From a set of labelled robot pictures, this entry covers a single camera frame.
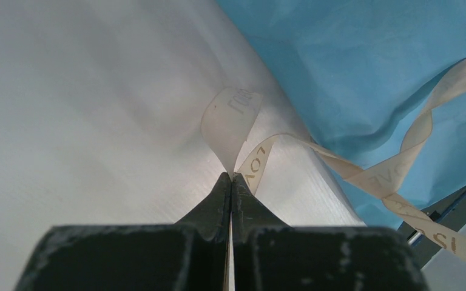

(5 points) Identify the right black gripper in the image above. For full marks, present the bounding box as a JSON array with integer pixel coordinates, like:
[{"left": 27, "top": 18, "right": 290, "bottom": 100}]
[{"left": 398, "top": 186, "right": 466, "bottom": 267}]

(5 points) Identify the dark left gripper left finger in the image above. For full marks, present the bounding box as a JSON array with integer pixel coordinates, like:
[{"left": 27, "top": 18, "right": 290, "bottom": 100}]
[{"left": 15, "top": 173, "right": 232, "bottom": 290}]

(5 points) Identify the blue wrapping paper sheet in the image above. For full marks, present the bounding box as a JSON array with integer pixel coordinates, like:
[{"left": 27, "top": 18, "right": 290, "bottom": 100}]
[{"left": 216, "top": 1, "right": 466, "bottom": 229}]

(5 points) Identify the cream lace ribbon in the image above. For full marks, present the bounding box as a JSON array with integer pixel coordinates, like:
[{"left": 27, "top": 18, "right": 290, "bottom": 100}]
[{"left": 200, "top": 58, "right": 466, "bottom": 262}]

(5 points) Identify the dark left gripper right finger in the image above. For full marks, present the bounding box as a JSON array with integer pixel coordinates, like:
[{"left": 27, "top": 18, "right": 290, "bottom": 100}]
[{"left": 231, "top": 173, "right": 428, "bottom": 290}]

